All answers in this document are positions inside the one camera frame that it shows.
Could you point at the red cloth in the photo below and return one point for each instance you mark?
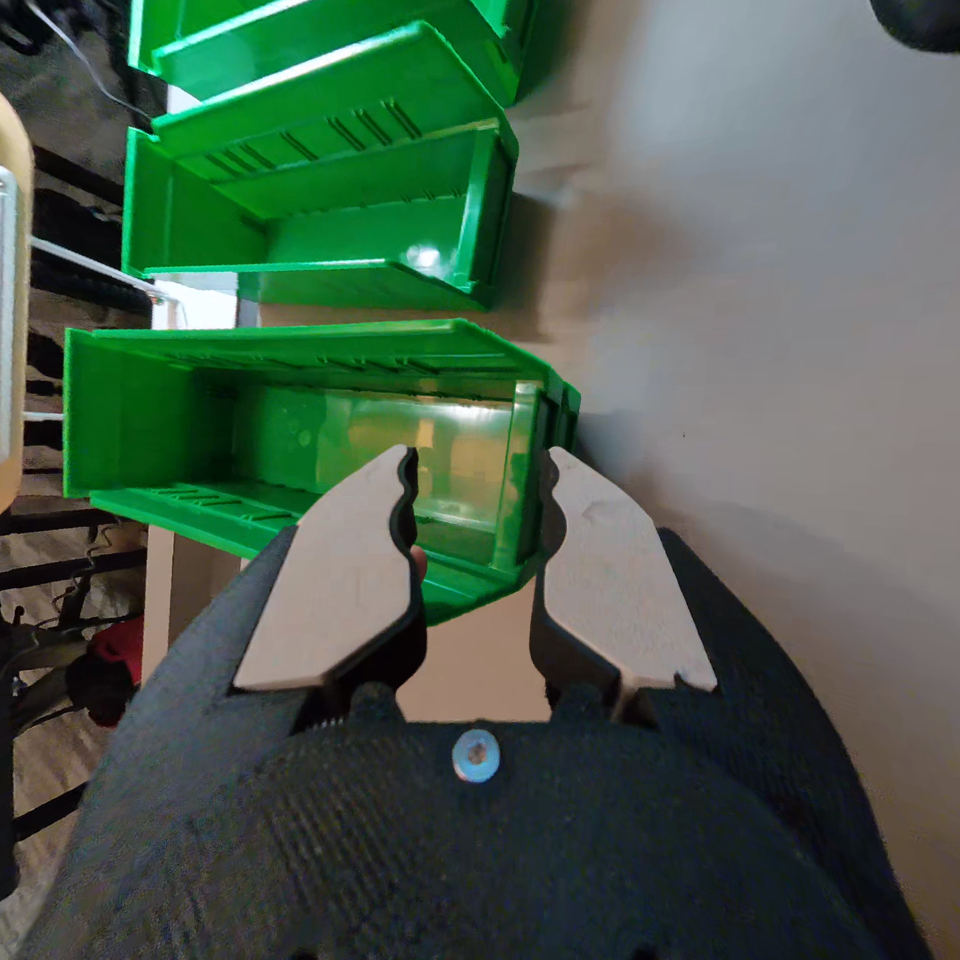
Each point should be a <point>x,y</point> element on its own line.
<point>120,649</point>

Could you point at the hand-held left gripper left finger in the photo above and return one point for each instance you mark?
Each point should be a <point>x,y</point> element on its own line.
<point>337,577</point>

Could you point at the white metal rod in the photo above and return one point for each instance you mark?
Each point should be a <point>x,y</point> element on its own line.
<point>90,262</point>

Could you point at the white desk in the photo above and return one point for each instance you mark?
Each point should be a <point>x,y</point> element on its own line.
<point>750,300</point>

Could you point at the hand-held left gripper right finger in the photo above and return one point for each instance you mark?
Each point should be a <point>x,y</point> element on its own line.
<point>615,577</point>

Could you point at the green plastic storage bin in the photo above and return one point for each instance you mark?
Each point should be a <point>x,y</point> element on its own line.
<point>150,420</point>
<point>315,37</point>
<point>337,232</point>

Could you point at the black metal rack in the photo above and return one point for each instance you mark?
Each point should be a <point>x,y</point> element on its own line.
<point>75,210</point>

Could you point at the beige rounded furniture piece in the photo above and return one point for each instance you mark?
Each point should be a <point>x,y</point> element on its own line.
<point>19,300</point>

